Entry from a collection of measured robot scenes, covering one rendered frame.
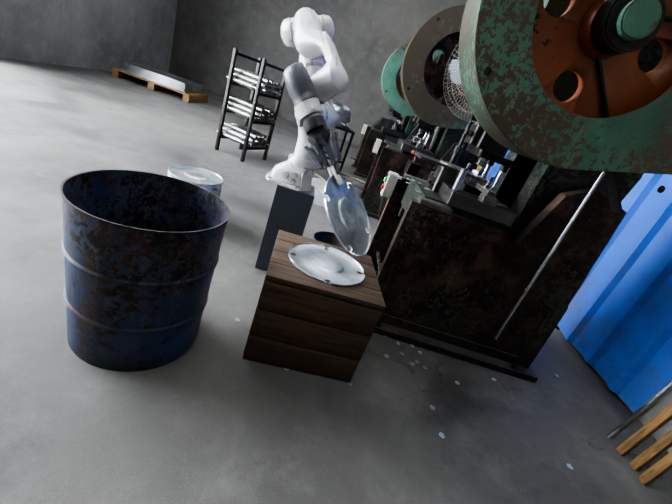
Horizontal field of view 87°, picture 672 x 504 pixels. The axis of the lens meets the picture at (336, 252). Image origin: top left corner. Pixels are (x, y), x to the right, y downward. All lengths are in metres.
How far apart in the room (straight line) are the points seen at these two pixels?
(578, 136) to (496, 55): 0.37
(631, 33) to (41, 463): 1.78
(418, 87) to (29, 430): 2.84
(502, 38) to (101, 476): 1.52
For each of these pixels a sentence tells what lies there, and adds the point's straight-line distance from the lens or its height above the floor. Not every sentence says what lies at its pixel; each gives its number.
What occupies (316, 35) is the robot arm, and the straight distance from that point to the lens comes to 1.45.
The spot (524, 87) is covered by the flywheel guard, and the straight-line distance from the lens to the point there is 1.30.
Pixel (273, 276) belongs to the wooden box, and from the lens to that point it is 1.10.
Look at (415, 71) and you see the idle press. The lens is 3.03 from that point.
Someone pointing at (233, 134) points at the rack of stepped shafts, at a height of 0.20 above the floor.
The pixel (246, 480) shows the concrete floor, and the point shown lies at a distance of 1.06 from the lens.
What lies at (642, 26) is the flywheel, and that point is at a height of 1.31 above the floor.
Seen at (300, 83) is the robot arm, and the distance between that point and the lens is 1.25.
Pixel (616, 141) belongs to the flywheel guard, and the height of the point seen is 1.05.
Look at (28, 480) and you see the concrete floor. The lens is 1.08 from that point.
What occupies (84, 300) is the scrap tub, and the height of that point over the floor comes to 0.22.
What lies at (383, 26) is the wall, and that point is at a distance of 8.39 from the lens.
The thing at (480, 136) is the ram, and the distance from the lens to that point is 1.71.
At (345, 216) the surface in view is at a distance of 1.18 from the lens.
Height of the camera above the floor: 0.90
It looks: 23 degrees down
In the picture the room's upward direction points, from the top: 20 degrees clockwise
